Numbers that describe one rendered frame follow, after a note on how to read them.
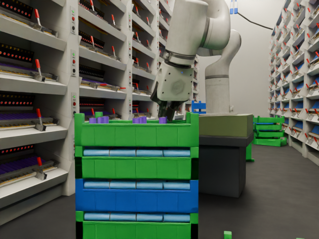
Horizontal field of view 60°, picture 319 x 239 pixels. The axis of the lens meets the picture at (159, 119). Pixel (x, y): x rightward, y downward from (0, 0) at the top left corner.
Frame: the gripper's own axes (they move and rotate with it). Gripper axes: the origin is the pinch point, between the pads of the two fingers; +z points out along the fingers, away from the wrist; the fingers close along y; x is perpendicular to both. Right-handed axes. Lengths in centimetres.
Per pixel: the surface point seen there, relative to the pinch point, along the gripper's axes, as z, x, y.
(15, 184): 43, 28, -40
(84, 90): 21, 70, -7
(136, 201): 14.8, -18.0, -14.0
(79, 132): 2.5, -4.6, -25.6
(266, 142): 93, 112, 203
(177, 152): 2.1, -16.8, -4.8
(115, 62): 14, 103, 18
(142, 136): 0.1, -11.9, -12.5
